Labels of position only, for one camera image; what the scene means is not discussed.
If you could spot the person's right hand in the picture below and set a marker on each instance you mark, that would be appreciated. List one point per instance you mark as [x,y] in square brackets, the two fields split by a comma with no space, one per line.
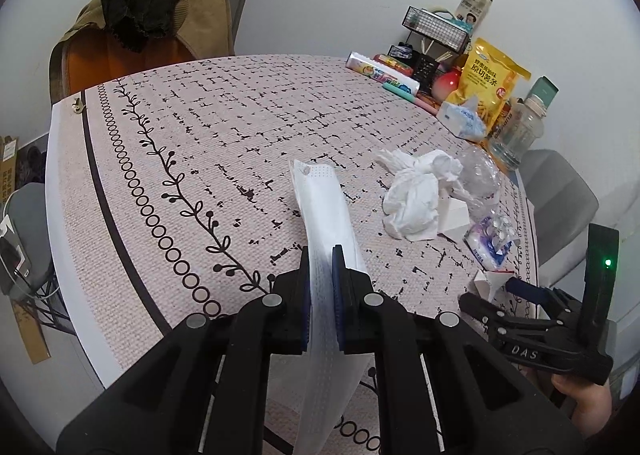
[585,402]

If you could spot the white triangular paper box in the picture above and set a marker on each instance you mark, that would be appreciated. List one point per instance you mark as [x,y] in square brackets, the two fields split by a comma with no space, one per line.
[455,220]

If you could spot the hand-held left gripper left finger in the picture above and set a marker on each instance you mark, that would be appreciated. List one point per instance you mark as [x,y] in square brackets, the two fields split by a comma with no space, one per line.
[305,295]

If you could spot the orange chair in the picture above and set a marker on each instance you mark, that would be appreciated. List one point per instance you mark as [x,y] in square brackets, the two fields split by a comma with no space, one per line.
[110,70]

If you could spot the yellow snack bag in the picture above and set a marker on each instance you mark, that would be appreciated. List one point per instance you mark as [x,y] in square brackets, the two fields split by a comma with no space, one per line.
[487,80]

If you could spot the large clear water jug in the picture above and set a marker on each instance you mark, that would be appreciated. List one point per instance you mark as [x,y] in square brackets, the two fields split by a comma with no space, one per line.
[515,135]

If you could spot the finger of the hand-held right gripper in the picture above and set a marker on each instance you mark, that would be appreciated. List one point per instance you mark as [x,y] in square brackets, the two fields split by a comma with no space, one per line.
[487,317]
[530,291]

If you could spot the blue white tissue pack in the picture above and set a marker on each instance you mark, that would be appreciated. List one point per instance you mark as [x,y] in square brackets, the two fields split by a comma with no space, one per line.
[460,120]

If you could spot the red flat box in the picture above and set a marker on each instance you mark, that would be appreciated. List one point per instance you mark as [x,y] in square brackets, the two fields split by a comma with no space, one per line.
[392,62]

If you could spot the brown jacket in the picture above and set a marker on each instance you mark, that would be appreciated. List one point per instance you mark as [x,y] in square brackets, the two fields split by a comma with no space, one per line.
[205,10]

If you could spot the white tissue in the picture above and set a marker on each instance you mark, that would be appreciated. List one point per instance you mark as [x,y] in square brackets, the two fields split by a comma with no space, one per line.
[410,200]

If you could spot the brass tablecloth clip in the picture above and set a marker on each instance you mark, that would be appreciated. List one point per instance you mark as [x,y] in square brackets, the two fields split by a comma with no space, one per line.
[77,105]

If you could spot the grey upholstered chair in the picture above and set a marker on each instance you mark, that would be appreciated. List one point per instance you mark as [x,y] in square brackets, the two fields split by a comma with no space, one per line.
[555,195]

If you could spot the black pen holder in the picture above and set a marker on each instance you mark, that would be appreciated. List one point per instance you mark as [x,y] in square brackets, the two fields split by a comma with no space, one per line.
[425,70]

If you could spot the black cloth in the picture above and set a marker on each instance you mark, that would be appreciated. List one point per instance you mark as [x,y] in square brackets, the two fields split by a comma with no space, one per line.
[135,5]

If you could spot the long white wrap box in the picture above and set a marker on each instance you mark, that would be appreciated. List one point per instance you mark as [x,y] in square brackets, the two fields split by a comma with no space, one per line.
[380,71]

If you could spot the green pink marker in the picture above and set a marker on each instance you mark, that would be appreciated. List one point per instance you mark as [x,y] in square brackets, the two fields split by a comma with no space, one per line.
[398,91]

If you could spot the blue printed clear plastic wrapper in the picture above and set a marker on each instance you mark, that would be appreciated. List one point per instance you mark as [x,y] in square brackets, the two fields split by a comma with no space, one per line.
[487,245]

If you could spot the cardboard box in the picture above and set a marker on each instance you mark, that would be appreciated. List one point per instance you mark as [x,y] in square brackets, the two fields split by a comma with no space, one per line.
[7,170]

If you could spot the red apple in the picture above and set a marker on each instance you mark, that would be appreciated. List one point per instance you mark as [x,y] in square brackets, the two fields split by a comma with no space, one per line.
[447,82]

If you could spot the grey stool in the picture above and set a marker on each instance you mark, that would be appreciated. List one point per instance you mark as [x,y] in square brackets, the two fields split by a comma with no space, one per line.
[30,215]

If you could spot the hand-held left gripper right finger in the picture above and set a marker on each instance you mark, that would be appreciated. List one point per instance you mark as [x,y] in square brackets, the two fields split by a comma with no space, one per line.
[339,295]

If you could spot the clear plastic bag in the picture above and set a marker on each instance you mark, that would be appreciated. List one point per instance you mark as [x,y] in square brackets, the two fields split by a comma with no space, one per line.
[477,180]

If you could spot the small white paper piece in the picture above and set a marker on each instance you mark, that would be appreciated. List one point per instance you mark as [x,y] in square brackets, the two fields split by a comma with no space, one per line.
[487,285]

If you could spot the green paper box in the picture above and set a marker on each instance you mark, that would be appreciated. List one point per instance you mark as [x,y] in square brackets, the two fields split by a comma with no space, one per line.
[545,90]

